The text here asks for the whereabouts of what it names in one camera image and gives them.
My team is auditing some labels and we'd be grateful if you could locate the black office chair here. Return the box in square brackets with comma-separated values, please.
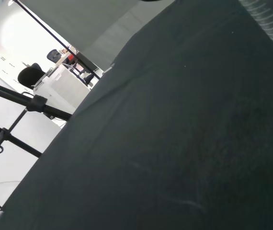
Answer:
[17, 62, 47, 91]

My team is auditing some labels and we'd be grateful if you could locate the thin black pole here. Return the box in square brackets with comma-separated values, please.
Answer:
[13, 0, 102, 80]

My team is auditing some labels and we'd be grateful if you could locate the white desk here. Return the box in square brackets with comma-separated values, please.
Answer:
[33, 63, 92, 109]

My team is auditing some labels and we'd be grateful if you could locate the pale grey board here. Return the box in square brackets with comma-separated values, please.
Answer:
[18, 0, 178, 72]

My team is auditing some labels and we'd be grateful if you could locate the black table cloth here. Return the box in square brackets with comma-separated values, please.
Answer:
[0, 0, 273, 230]

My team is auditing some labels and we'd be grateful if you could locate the blue mesh office chair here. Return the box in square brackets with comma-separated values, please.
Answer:
[46, 48, 63, 64]

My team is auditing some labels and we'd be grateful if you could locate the black tripod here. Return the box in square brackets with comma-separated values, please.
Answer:
[0, 79, 73, 164]

